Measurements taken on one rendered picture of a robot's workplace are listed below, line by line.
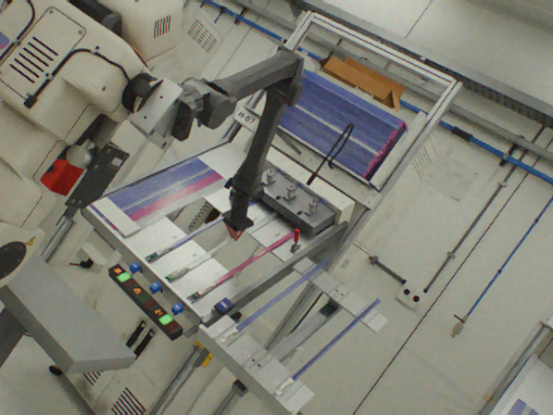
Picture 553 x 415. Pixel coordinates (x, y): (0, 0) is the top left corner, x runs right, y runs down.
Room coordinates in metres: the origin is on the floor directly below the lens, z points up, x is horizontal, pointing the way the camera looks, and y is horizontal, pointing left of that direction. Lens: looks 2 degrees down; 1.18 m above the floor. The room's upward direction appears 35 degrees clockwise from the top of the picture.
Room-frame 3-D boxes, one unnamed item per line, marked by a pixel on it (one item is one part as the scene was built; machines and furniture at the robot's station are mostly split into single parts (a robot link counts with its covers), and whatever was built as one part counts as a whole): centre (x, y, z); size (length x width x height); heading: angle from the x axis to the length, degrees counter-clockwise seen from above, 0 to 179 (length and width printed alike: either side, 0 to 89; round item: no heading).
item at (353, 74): (2.50, -0.06, 1.82); 0.68 x 0.30 x 0.20; 62
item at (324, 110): (2.18, -0.01, 1.52); 0.51 x 0.13 x 0.27; 62
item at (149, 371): (2.32, -0.02, 0.31); 0.70 x 0.65 x 0.62; 62
